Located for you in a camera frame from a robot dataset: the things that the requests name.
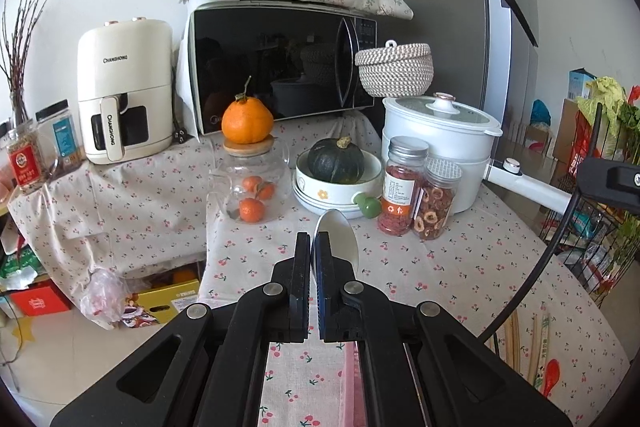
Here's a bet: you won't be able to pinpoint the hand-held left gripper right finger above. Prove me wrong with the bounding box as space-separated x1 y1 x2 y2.
312 232 573 427

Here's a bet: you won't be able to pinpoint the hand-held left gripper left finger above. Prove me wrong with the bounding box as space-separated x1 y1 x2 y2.
50 232 313 427

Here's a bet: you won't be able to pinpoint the bamboo chopsticks pair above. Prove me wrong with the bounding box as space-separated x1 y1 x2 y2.
531 312 552 385

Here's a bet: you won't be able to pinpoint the bare wooden chopstick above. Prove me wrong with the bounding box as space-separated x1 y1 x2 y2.
502 309 523 370

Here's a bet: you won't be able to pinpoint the red spoon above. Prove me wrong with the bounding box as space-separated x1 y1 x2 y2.
539 358 562 400

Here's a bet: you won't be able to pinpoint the red snack packet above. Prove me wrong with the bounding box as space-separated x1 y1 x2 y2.
570 112 601 178

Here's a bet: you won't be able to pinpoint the green coriander bunch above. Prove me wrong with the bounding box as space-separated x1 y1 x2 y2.
617 104 640 142

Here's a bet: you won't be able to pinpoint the brown cardboard box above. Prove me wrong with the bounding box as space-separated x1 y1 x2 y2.
550 99 581 162

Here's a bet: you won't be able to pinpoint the napa cabbage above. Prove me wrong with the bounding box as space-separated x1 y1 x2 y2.
577 77 628 158

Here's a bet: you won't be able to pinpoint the blue plastic bag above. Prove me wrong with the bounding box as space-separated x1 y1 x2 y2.
530 99 551 128

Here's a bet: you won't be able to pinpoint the jar of red berries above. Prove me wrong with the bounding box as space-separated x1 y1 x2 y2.
377 136 430 235

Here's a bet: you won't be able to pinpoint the blue carton box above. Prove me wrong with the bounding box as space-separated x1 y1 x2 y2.
567 68 596 100

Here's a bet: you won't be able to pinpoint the dark green pumpkin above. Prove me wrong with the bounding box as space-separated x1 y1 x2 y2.
306 136 364 184

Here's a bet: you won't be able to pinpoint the glass jar with wooden lid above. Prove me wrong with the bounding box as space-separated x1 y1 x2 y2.
209 134 293 225

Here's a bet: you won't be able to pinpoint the jar of dried fruit rings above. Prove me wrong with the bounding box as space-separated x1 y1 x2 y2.
411 158 462 241

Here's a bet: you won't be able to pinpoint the cherry print tablecloth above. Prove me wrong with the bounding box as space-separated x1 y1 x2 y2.
7 112 631 427

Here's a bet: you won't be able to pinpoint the yellow cardboard box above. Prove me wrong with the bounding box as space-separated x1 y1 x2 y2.
125 279 201 325

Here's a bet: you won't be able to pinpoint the large orange with stem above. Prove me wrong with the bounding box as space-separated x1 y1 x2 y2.
221 76 275 144

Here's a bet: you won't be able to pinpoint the white electric cooking pot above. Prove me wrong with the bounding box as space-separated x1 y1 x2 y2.
382 93 576 214

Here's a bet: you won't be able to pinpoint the clear plastic bag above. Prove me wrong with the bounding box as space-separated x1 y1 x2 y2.
80 269 126 323

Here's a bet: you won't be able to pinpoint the black microwave oven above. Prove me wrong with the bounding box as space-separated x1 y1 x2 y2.
182 2 381 136

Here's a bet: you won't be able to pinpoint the cream air fryer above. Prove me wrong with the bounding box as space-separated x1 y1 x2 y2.
76 18 175 165

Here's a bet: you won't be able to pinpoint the red box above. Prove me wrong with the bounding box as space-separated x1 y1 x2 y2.
10 284 73 318

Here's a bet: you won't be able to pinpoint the blue label plastic jar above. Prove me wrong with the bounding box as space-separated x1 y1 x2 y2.
35 99 86 180

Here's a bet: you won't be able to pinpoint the red label plastic jar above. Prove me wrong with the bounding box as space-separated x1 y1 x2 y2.
0 119 53 195

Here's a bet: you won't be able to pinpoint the dried branches in vase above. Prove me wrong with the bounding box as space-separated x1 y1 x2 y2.
0 0 56 128

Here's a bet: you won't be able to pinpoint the black wire rack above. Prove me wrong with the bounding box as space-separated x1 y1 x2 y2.
540 102 640 308

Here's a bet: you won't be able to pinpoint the white bowl with green handle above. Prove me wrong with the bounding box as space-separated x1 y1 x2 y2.
292 150 383 219

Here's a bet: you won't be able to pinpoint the black cable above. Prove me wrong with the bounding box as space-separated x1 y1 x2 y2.
477 187 586 345

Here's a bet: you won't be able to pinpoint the woven rope basket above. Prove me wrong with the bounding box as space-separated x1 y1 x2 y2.
355 39 434 98

